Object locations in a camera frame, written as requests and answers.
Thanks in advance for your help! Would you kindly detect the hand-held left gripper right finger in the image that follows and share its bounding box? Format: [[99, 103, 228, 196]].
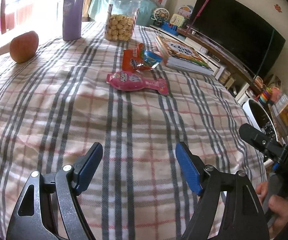
[[175, 141, 269, 240]]

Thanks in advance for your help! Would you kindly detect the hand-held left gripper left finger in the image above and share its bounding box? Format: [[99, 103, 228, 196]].
[[6, 142, 104, 240]]

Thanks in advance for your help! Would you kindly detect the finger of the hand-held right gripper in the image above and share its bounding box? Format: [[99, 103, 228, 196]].
[[239, 123, 287, 162]]

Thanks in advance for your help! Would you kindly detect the white bin with black bag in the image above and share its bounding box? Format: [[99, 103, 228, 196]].
[[241, 98, 280, 168]]

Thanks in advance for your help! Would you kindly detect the pink snack packet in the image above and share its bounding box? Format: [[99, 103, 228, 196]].
[[105, 71, 170, 96]]

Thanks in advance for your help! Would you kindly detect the person's right hand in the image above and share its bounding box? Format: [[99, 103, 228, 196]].
[[256, 182, 288, 228]]

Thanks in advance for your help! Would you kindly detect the yellow picture book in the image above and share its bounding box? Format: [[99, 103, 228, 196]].
[[276, 97, 288, 127]]

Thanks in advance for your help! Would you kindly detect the plaid tablecloth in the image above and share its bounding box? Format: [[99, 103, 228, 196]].
[[0, 21, 268, 240]]

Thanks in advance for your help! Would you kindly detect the stack of tape rolls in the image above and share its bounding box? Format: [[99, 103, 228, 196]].
[[219, 69, 231, 84]]

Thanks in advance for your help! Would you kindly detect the thick white book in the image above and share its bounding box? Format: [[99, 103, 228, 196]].
[[165, 56, 215, 77]]

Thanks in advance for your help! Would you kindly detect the white television cabinet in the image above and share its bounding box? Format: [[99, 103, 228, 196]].
[[149, 24, 250, 101]]

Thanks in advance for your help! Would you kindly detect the black flat television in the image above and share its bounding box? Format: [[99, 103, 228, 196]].
[[187, 0, 287, 81]]

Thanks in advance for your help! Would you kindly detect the blue foil packet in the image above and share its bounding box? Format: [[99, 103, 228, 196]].
[[141, 50, 163, 69]]

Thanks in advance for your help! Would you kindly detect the orange cover book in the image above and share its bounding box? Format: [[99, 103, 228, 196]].
[[155, 35, 210, 68]]

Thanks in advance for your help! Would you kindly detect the orange snack packet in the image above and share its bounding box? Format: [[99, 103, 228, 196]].
[[122, 43, 146, 73]]

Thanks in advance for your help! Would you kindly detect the red apple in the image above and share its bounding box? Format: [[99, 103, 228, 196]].
[[9, 31, 39, 64]]

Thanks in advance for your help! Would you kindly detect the blue toy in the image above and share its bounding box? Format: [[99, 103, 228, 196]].
[[160, 22, 179, 34]]

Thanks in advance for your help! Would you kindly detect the pink stick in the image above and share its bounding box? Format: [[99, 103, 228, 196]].
[[191, 0, 214, 35]]

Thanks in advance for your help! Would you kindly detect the pale green toy register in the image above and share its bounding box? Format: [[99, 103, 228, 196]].
[[171, 14, 185, 28]]

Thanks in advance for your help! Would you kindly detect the colourful toy house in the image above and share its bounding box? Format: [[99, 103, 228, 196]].
[[178, 5, 195, 28]]

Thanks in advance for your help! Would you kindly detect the clear cookie jar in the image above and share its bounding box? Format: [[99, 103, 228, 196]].
[[103, 0, 143, 42]]

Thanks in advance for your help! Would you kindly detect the toy ferris wheel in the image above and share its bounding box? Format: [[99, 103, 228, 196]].
[[151, 8, 171, 27]]

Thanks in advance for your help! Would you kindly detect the purple drink bottle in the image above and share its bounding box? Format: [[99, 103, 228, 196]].
[[62, 0, 87, 41]]

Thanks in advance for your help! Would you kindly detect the glass balcony door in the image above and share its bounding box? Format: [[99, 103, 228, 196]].
[[0, 0, 67, 37]]

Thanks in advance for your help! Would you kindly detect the rainbow stacking ring toy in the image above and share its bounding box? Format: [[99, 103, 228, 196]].
[[257, 87, 275, 105]]

